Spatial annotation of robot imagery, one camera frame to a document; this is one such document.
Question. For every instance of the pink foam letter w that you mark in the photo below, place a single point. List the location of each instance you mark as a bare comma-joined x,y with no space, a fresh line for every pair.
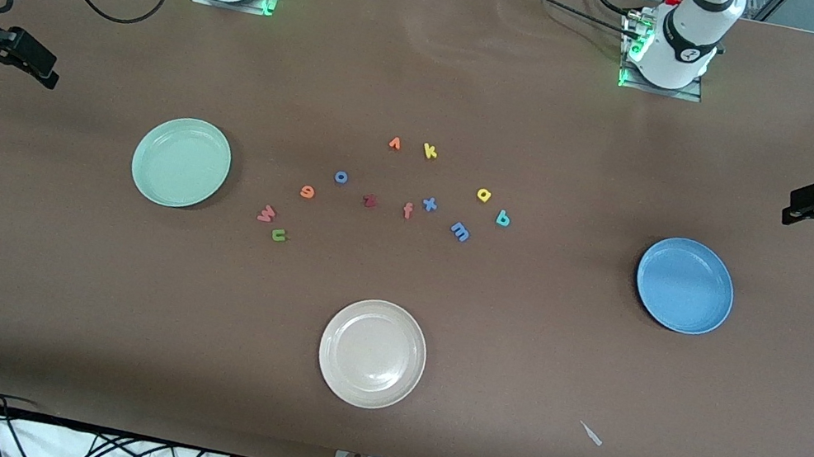
266,214

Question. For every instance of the green foam letter u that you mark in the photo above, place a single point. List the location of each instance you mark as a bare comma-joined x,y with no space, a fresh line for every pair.
278,237

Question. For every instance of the orange foam letter g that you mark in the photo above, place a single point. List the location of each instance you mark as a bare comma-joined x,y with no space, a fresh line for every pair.
307,192

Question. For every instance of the teal foam letter b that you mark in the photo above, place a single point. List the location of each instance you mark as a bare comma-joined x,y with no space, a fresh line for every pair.
502,219

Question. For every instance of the yellow foam letter a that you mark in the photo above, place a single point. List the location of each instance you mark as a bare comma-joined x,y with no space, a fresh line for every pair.
484,195

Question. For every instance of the blue foam letter m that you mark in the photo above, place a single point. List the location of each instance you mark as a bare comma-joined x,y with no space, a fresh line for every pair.
460,230

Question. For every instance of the blue plate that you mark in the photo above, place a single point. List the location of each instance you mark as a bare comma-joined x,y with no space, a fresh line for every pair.
686,286

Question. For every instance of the green plate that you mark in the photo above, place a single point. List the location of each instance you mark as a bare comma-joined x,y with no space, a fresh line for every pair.
180,163

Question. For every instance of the small white paper scrap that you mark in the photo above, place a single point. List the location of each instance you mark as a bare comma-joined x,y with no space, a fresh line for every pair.
591,434

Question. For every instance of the blue foam letter o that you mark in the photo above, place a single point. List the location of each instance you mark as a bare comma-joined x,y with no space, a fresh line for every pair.
336,177

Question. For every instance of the dark red foam letter z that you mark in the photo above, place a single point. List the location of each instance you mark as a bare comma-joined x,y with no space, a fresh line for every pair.
370,201

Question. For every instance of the orange foam letter v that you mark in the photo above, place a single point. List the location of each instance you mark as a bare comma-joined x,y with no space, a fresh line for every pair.
394,145

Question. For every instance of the blue foam letter x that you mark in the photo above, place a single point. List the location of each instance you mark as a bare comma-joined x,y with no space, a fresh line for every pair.
429,203

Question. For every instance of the yellow foam letter k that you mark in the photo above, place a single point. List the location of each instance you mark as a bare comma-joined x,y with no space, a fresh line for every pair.
429,151

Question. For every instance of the brown table cover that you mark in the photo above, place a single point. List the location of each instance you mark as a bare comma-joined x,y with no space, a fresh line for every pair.
433,82

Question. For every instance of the pink foam letter f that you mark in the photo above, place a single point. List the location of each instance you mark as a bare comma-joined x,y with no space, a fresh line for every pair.
407,211

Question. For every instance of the beige plate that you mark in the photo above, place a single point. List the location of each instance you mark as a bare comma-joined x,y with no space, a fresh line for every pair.
372,354

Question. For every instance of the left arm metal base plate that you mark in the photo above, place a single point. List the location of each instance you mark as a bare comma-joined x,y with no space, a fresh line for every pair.
690,96

